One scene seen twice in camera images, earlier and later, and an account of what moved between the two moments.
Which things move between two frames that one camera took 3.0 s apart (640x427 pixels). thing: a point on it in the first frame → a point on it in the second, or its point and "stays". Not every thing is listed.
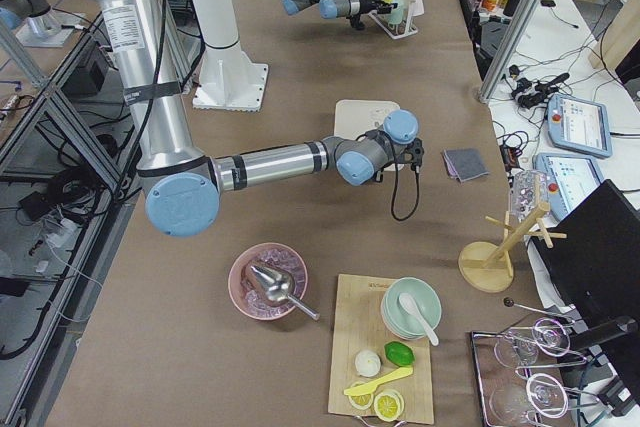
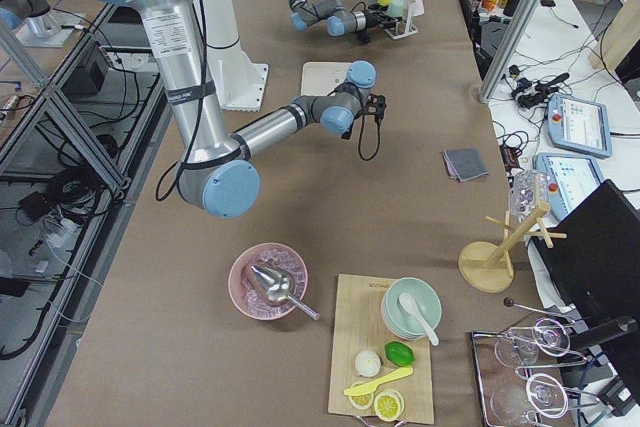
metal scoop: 278,285 stays
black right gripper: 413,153 → 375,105
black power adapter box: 510,157 stays
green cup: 396,15 stays
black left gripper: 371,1 → 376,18
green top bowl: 397,321 stays
